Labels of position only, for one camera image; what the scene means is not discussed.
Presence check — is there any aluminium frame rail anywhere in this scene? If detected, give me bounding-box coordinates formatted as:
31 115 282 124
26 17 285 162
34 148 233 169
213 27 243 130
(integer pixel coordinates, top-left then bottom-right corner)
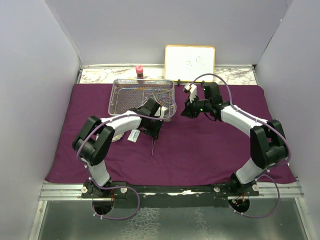
39 179 305 201

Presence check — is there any purple cloth wrap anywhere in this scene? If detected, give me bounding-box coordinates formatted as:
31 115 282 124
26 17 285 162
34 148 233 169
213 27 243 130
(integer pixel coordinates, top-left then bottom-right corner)
44 83 297 187

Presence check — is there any pink lid spice bottle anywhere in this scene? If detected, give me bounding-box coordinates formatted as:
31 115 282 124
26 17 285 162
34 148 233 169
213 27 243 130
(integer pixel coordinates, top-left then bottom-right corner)
135 65 144 79

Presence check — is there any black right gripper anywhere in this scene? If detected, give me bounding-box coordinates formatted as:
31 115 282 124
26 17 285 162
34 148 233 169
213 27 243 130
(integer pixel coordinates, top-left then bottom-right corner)
181 94 212 119

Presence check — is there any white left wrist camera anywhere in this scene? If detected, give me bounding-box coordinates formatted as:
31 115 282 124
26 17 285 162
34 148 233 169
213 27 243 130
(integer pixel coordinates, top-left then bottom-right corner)
155 106 168 119

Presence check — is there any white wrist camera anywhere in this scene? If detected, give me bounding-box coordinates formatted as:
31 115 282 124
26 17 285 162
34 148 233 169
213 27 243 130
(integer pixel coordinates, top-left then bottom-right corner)
155 106 168 119
183 82 197 103

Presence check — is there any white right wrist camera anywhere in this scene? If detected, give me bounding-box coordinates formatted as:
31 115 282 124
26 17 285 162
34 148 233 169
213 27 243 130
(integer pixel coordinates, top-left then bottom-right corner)
183 82 197 103

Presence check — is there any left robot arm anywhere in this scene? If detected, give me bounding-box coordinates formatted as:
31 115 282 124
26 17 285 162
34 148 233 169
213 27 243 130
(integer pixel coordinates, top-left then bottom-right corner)
72 98 167 198

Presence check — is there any white blue label packet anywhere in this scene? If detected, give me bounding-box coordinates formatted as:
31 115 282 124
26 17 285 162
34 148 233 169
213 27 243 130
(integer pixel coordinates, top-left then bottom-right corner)
127 129 141 143

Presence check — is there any yellow framed whiteboard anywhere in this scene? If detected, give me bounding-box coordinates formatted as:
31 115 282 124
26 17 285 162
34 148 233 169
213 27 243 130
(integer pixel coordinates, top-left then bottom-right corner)
164 45 216 82

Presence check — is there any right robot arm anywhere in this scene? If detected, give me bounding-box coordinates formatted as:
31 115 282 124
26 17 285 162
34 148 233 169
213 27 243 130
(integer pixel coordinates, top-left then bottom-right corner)
181 82 290 196

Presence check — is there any metal mesh tray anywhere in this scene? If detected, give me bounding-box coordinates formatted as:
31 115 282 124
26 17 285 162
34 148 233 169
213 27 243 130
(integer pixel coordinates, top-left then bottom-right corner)
108 79 177 122

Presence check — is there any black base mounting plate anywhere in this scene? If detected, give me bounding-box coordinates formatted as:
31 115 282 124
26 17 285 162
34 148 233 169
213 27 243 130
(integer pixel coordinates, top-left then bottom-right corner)
81 182 259 209

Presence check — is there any white gauze bag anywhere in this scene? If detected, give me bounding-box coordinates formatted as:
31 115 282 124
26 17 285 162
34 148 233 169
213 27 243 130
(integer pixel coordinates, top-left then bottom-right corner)
111 133 124 142

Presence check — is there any steel clamp right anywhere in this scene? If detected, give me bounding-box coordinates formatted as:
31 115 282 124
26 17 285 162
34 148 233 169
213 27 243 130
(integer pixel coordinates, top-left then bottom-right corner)
151 89 173 106

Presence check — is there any steel tweezers front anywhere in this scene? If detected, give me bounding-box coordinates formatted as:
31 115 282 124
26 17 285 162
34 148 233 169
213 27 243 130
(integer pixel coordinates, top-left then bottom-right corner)
151 138 156 156

